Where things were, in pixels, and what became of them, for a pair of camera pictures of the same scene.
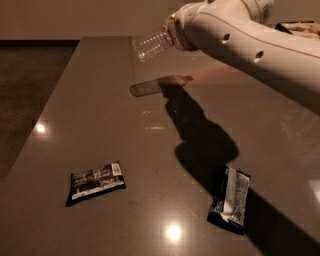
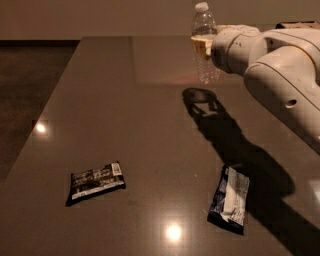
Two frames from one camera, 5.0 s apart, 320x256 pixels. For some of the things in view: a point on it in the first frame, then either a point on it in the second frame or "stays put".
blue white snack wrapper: (229, 206) stays put
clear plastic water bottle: (147, 46) -> (203, 28)
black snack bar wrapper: (93, 183) stays put
